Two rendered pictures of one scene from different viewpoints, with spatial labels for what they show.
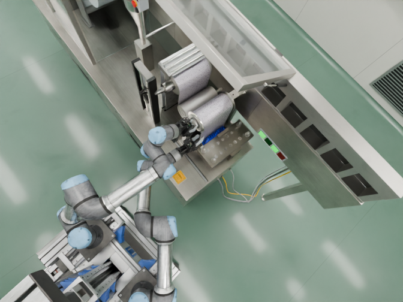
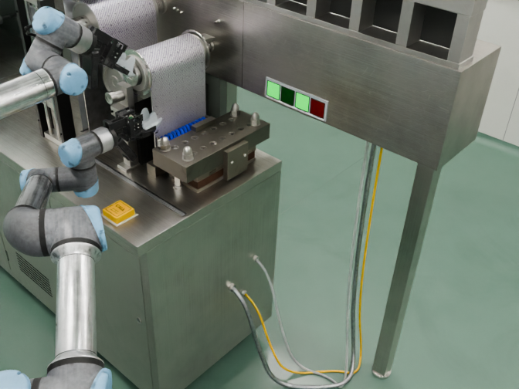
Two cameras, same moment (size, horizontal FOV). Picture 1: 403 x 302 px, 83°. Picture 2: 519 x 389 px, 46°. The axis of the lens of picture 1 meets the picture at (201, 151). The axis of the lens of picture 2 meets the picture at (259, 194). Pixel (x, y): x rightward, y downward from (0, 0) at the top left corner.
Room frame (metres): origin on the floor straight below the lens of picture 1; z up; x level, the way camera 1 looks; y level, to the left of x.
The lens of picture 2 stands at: (-1.07, -0.62, 2.06)
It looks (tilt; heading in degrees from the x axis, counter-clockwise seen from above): 35 degrees down; 10
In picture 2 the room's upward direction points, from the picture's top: 2 degrees clockwise
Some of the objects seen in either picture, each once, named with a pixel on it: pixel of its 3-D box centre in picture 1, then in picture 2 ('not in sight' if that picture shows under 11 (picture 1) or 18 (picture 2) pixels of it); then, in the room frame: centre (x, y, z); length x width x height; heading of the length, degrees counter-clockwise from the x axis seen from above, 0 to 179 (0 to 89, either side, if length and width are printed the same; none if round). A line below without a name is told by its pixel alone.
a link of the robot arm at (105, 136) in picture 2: (175, 154); (101, 139); (0.40, 0.14, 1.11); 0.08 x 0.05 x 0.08; 60
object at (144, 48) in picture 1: (143, 41); not in sight; (1.04, 0.67, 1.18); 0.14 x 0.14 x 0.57
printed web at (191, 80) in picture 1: (197, 103); (141, 76); (0.77, 0.15, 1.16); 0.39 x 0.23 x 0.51; 60
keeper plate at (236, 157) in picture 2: (234, 154); (236, 160); (0.61, -0.23, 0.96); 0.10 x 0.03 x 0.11; 150
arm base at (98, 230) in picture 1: (89, 236); not in sight; (-0.26, 0.45, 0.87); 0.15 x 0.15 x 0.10
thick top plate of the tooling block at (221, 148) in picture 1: (225, 144); (213, 143); (0.65, -0.14, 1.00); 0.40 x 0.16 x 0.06; 150
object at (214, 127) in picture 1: (213, 127); (180, 105); (0.67, -0.02, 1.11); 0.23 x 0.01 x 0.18; 150
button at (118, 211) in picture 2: (179, 177); (118, 211); (0.31, 0.07, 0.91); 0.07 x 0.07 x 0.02; 60
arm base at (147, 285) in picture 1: (141, 296); not in sight; (-0.45, -0.01, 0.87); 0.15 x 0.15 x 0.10
